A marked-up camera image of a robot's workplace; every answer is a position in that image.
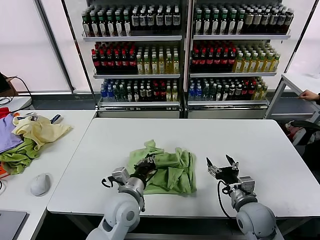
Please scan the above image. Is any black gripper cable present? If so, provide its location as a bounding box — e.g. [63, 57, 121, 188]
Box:
[216, 179, 238, 218]
[101, 176, 118, 188]

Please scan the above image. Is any grey laptop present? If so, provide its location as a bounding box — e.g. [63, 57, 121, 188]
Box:
[0, 210, 29, 240]

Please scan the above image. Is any pale yellow shirt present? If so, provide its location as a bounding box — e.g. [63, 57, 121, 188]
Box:
[12, 115, 73, 152]

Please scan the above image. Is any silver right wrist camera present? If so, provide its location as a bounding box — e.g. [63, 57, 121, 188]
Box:
[238, 176, 256, 196]

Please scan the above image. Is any person's bare hand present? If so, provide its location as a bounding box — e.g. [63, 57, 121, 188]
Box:
[297, 90, 320, 101]

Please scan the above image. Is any purple garment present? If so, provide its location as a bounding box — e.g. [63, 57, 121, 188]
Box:
[0, 114, 25, 154]

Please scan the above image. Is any green cap tea bottle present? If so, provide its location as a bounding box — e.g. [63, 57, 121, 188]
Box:
[82, 11, 91, 38]
[194, 9, 203, 36]
[236, 9, 245, 36]
[98, 11, 107, 38]
[228, 9, 237, 36]
[211, 9, 220, 36]
[90, 11, 99, 38]
[219, 9, 229, 36]
[202, 9, 212, 36]
[115, 11, 124, 38]
[106, 11, 116, 38]
[123, 11, 132, 38]

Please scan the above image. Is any black monitor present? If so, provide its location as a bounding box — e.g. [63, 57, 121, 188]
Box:
[0, 73, 11, 95]

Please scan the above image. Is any black bottle white label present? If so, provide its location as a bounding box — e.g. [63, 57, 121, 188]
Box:
[147, 7, 156, 36]
[164, 7, 173, 36]
[139, 7, 148, 36]
[131, 7, 141, 36]
[172, 7, 181, 36]
[156, 7, 165, 36]

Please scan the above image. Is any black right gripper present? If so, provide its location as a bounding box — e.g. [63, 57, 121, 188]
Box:
[205, 154, 241, 186]

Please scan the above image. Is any white side table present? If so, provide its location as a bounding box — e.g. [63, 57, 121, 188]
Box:
[265, 73, 320, 148]

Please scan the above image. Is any dark bottle beige label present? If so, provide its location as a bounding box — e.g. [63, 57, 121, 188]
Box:
[261, 8, 270, 35]
[269, 8, 279, 35]
[285, 8, 295, 35]
[252, 8, 262, 35]
[244, 8, 254, 35]
[278, 8, 287, 35]

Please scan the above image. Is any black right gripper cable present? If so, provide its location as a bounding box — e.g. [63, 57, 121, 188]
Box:
[216, 179, 238, 218]

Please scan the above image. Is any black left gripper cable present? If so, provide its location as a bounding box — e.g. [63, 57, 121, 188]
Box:
[101, 176, 118, 188]

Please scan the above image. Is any black power cable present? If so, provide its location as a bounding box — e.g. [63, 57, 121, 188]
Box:
[9, 76, 33, 112]

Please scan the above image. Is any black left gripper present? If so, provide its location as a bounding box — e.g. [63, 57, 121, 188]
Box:
[133, 154, 159, 180]

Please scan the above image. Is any metal drinks shelf rack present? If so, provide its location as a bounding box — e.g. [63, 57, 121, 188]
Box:
[80, 0, 188, 120]
[186, 0, 295, 120]

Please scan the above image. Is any light green T-shirt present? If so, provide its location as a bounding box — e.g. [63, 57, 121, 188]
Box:
[127, 139, 198, 196]

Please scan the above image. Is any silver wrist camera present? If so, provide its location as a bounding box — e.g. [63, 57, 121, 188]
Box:
[111, 166, 131, 186]
[238, 176, 256, 196]

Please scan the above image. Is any black office chair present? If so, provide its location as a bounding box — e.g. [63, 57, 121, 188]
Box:
[284, 120, 320, 146]

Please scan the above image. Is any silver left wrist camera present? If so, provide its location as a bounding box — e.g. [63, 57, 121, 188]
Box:
[111, 166, 131, 186]

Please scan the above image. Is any white computer mouse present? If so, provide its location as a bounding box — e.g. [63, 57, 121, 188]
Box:
[29, 173, 51, 198]

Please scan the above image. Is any brown cardboard box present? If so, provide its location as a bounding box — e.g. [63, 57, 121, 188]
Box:
[4, 76, 19, 97]

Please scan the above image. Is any pink white clothes pile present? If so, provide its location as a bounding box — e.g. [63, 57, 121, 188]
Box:
[286, 122, 305, 139]

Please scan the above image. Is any orange box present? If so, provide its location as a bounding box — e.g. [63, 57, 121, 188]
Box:
[0, 162, 10, 180]

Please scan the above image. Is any yellow juice bottle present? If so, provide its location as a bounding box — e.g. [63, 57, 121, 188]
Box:
[143, 53, 152, 75]
[243, 52, 252, 73]
[165, 53, 174, 75]
[250, 52, 259, 73]
[235, 52, 244, 73]
[150, 53, 159, 75]
[272, 52, 280, 73]
[257, 52, 266, 73]
[173, 53, 181, 75]
[265, 52, 273, 73]
[136, 53, 145, 75]
[158, 53, 167, 75]

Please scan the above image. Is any red cap cola bottle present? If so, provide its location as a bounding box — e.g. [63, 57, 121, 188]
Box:
[107, 49, 115, 75]
[91, 49, 100, 75]
[114, 49, 123, 75]
[220, 48, 229, 73]
[213, 48, 222, 73]
[121, 49, 130, 75]
[205, 48, 214, 73]
[228, 48, 237, 73]
[190, 48, 199, 73]
[99, 49, 108, 75]
[128, 49, 137, 75]
[198, 48, 207, 73]

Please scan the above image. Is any red garment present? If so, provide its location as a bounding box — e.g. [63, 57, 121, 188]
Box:
[0, 107, 13, 120]

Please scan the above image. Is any olive green garment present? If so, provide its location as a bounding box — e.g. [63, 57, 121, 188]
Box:
[0, 138, 43, 176]

